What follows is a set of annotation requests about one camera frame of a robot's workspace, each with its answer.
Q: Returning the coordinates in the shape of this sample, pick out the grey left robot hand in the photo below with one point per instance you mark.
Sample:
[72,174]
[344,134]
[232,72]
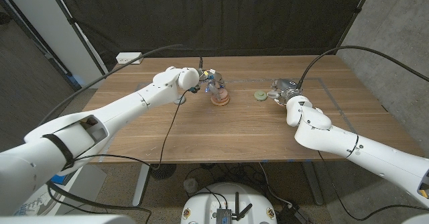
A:
[212,81]

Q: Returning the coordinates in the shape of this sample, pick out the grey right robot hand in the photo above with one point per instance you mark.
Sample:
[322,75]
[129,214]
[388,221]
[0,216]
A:
[285,88]

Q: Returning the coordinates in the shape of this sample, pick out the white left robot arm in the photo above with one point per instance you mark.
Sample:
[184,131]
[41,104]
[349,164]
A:
[83,137]

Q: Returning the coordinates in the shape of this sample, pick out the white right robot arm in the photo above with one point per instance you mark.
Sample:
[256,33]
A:
[362,150]

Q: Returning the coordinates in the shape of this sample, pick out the black backdrop curtain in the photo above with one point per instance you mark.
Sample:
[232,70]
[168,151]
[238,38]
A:
[214,16]

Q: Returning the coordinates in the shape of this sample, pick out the white power strip box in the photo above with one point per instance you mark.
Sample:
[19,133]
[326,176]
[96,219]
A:
[127,58]

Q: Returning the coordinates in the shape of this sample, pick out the grey table leg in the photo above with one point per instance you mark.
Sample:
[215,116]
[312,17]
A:
[313,183]

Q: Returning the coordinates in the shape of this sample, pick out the black backdrop stand pole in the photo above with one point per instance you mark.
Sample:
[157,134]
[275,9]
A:
[77,31]
[355,14]

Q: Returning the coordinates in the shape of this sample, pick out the small black floor fan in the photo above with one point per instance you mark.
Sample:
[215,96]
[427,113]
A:
[164,172]

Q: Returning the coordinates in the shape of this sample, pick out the grey round floor object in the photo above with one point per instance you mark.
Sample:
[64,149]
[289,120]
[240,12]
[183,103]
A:
[191,185]

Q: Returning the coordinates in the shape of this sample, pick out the white robot torso base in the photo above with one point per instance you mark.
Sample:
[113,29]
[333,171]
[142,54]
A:
[204,204]

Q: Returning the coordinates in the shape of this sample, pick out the black power adapter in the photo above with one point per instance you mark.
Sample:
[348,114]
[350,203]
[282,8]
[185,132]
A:
[295,215]

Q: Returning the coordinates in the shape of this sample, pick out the white table leg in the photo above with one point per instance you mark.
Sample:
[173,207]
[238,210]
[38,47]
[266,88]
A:
[140,187]

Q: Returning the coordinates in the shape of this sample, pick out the grey antenna radio box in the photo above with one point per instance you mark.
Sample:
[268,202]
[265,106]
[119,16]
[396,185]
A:
[223,215]

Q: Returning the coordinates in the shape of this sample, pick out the white floor platform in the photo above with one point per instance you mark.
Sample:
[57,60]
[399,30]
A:
[87,183]

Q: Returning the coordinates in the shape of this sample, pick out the blue foot pedal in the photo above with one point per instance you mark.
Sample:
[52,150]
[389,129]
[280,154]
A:
[57,179]

